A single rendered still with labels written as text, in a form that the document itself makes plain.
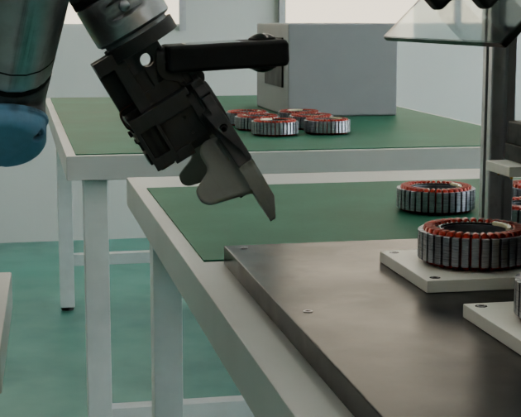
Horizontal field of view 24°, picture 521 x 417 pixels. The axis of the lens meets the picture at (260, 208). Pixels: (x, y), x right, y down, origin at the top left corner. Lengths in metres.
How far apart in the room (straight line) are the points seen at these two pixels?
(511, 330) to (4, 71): 0.45
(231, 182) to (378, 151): 1.51
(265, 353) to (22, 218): 4.69
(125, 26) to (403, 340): 0.37
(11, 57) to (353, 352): 0.36
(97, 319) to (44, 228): 3.13
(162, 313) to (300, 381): 1.17
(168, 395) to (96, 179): 0.55
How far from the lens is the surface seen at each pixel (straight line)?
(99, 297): 2.55
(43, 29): 0.96
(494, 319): 1.00
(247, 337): 1.05
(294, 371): 0.96
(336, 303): 1.09
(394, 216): 1.69
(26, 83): 1.01
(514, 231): 1.20
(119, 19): 1.08
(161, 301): 2.08
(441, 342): 0.97
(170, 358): 2.11
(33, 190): 5.65
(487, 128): 1.41
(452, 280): 1.14
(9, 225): 5.68
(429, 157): 2.61
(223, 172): 1.08
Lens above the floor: 1.02
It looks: 9 degrees down
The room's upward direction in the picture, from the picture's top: straight up
